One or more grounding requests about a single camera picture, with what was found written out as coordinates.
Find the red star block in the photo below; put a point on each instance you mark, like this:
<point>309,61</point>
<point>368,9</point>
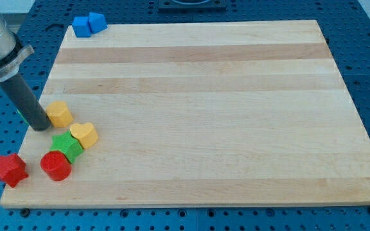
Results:
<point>12,169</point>

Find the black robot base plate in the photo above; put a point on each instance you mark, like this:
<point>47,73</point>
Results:
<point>179,5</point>

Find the blue pentagon block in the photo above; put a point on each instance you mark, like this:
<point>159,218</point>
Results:
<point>97,22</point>

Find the wooden board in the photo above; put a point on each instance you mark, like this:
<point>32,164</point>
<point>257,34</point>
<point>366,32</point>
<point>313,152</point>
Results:
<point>232,114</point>

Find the red cylinder block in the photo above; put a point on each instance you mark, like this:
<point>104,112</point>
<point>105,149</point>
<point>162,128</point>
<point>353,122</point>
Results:
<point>55,165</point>

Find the green circle block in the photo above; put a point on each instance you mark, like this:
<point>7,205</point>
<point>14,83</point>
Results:
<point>22,117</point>

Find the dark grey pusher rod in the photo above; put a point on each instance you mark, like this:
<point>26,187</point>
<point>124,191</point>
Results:
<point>26,102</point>

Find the blue cube block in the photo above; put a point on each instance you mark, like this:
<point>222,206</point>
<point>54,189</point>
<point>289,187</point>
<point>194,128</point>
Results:
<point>81,27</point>

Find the yellow hexagon block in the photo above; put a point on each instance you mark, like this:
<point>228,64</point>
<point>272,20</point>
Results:
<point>59,114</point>

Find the green star block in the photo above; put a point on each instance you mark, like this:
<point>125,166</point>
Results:
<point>68,145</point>

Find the yellow heart block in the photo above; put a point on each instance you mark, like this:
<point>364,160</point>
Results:
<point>86,134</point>

